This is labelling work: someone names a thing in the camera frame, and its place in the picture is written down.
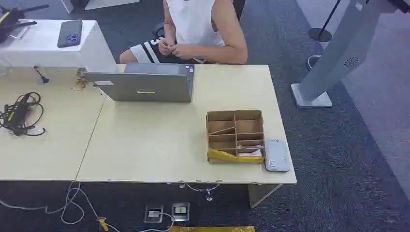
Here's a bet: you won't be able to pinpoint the person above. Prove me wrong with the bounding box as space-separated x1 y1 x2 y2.
119 0 248 65

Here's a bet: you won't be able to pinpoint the thin grey wire under desk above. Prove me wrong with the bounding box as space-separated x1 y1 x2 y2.
178 182 221 202

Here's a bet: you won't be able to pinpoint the grey laptop computer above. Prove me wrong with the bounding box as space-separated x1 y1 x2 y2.
84 62 195 103

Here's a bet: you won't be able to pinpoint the black equipment with yellow mark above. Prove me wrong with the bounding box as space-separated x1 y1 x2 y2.
0 4 50 44

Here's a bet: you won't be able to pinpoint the grey card reader device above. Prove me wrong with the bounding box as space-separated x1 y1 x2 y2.
264 139 292 173

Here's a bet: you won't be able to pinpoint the white cards in box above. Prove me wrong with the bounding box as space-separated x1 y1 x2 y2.
237 145 264 158

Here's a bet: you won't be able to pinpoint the floor socket with yellow label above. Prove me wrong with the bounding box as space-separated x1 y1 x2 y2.
171 202 190 222

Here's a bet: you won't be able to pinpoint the brass hinge bracket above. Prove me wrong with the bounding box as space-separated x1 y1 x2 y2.
72 68 89 92

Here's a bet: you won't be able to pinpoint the open floor socket box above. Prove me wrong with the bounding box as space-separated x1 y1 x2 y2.
144 204 164 224

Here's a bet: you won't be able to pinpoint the white cabinet box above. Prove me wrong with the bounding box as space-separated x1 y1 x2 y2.
0 19 117 73

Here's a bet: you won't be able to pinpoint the black plug on desk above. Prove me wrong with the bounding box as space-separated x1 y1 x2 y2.
33 66 50 85

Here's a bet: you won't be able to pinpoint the white floor cable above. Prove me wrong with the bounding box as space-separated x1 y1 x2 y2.
0 181 175 232

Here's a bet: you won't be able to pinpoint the black power adapter with cables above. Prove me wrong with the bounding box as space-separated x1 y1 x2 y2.
0 92 46 137

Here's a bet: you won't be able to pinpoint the dark smartphone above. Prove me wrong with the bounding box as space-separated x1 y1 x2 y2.
57 19 83 49

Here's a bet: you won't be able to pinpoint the wooden divided card box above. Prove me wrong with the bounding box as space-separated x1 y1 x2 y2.
205 110 265 164

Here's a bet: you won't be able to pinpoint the black stanchion post with base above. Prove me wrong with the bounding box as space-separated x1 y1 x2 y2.
308 0 342 43

